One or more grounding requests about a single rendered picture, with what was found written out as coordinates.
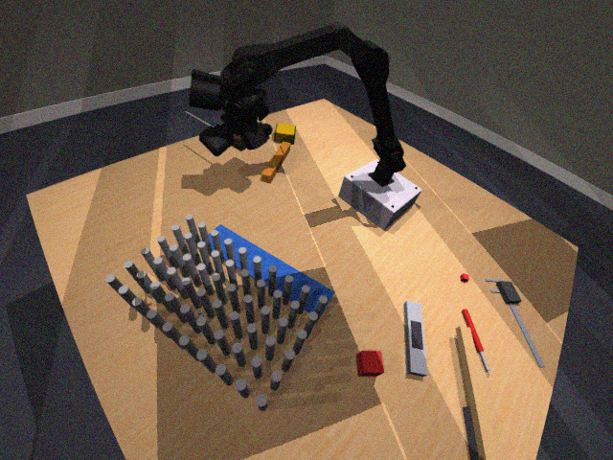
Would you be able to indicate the blue flat strip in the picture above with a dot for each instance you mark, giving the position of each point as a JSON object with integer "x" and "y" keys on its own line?
{"x": 299, "y": 279}

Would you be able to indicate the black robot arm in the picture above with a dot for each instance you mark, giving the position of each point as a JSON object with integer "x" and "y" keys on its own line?
{"x": 255, "y": 63}

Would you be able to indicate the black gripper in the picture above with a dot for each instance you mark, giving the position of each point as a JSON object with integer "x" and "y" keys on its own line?
{"x": 219, "y": 138}

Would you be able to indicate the red-handled screwdriver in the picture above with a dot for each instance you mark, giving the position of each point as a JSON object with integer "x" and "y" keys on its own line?
{"x": 475, "y": 338}

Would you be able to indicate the yellow block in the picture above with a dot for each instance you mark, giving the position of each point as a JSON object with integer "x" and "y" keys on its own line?
{"x": 285, "y": 133}

